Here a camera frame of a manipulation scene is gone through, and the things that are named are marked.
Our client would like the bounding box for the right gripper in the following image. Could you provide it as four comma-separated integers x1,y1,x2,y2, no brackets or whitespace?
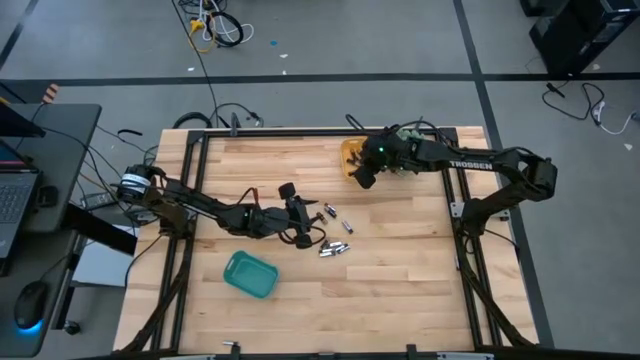
351,130,404,190

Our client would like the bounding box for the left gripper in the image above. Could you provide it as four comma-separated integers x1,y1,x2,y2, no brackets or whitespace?
259,182,320,250

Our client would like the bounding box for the yellow plastic basket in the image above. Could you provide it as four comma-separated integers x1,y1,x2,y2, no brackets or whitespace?
340,138,377,184

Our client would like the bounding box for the green potted succulent plant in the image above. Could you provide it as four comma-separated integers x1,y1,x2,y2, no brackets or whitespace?
394,128,429,177

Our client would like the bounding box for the teal plastic basket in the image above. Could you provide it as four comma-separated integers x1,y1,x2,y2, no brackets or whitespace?
222,249,280,300

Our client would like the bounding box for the black desk bar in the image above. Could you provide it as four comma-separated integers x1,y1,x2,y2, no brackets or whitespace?
63,202,139,257

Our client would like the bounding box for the white board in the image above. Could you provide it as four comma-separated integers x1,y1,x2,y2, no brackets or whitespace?
72,238,135,289

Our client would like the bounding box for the black computer tower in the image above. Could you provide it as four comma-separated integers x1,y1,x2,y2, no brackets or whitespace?
519,0,640,77

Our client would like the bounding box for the grey side desk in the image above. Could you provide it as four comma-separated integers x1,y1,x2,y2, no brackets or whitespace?
0,103,104,360

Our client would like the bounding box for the small black box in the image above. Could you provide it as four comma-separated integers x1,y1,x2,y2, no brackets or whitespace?
37,185,60,209

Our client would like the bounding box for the orange black striped object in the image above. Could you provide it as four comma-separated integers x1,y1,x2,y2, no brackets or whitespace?
41,83,62,105

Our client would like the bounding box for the black computer mouse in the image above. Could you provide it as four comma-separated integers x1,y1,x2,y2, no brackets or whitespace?
13,279,49,331

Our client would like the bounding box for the grey laptop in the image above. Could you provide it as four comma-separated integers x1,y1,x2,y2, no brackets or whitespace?
0,139,42,274

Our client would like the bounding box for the black monitor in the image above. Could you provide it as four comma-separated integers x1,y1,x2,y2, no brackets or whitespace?
0,102,47,139

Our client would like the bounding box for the black left camera cable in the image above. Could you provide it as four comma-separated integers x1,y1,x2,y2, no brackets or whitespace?
278,223,328,247

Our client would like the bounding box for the black camera cable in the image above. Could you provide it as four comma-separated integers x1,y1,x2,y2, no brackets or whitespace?
343,113,441,141
278,223,328,247

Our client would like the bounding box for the black right camera cable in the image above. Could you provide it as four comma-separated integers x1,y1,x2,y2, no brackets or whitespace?
343,113,441,141

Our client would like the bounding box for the black aluminium table frame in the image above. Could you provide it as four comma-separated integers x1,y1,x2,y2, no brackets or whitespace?
115,113,542,360

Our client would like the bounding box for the black cable with connector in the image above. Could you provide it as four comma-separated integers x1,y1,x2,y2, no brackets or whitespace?
209,102,265,129

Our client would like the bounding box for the thick black cable loop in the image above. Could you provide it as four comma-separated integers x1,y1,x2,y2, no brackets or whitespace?
172,111,215,130

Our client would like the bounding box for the black coiled cable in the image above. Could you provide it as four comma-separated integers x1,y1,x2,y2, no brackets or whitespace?
207,9,245,49

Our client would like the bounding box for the long thin black cable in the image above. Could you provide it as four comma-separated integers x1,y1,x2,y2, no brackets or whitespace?
171,0,220,129

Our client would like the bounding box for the black cable with plug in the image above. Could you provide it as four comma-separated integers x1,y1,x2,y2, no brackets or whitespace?
542,81,607,123

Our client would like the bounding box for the yellow cable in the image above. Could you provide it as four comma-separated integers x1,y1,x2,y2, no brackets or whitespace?
187,17,219,55

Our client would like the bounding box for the white coiled cable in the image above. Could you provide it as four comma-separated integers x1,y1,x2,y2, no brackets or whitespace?
199,0,256,46

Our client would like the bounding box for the white cable with plug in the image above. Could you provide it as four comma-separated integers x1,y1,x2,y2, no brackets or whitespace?
591,101,640,136

